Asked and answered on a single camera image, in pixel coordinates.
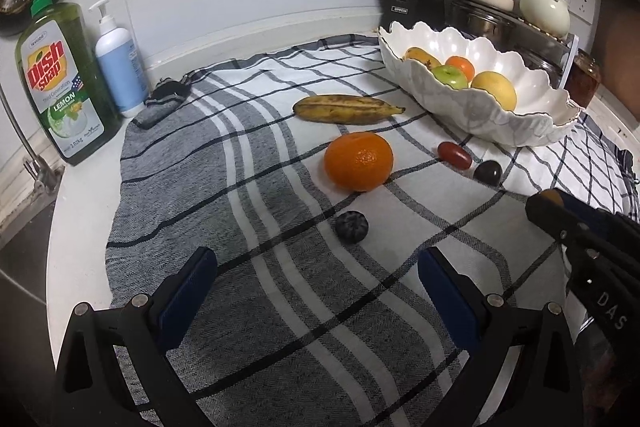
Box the grey white checked cloth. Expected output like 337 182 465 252
105 34 640 427

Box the orange tangerine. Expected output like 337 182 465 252
323 132 395 192
444 55 476 80

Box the red date fruit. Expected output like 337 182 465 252
437 142 473 170

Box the brown wooden cutting board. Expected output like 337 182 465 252
595 0 640 128

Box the white blue pump bottle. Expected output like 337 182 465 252
89 0 150 118

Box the green dish soap bottle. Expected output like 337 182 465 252
14 0 123 166

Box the white ceramic pot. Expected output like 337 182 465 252
519 0 572 35

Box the green apple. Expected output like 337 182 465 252
432 64 470 90

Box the yellow mango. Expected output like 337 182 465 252
404 47 443 70

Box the spotted ripe banana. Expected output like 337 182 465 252
292 94 407 126

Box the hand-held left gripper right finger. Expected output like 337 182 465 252
417 247 586 427

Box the large steel pot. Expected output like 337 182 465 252
445 0 516 42

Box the white scalloped bowl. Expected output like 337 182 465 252
377 21 581 148

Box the dark blueberry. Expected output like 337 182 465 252
334 210 370 244

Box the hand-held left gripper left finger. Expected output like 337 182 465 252
52 247 219 427

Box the yellow lemon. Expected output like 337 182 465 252
470 71 518 112

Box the thin gooseneck faucet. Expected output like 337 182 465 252
0 82 63 195

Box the dark purple plum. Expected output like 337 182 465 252
473 160 504 186

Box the steel sink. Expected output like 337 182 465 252
0 202 61 308

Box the glass jar of sauce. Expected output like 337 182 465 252
565 49 603 108

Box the white wall socket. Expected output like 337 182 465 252
567 0 597 25

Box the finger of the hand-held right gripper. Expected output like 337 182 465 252
555 192 640 258
525 194 608 254

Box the white counter shelf rack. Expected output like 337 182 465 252
445 0 581 88

